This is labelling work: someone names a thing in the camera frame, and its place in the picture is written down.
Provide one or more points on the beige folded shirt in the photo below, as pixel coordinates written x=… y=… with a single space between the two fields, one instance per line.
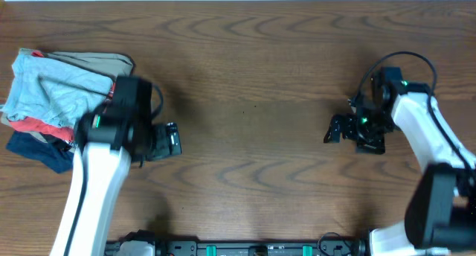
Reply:
x=100 y=62

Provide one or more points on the navy folded garment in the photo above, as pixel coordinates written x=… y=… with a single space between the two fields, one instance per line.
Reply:
x=54 y=155

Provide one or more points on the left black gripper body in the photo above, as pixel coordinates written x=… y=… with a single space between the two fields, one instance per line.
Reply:
x=160 y=147

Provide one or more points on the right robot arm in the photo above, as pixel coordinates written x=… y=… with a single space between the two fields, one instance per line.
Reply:
x=432 y=225

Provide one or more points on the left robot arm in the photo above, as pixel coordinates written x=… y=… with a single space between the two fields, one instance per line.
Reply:
x=108 y=143

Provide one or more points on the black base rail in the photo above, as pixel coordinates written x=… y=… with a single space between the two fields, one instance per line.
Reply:
x=146 y=243

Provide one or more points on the light blue t-shirt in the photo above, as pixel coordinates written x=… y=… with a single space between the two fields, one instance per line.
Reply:
x=54 y=92

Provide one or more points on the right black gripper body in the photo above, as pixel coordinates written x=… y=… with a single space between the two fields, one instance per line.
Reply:
x=368 y=132

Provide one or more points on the red printed t-shirt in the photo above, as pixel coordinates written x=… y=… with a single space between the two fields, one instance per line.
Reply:
x=41 y=127

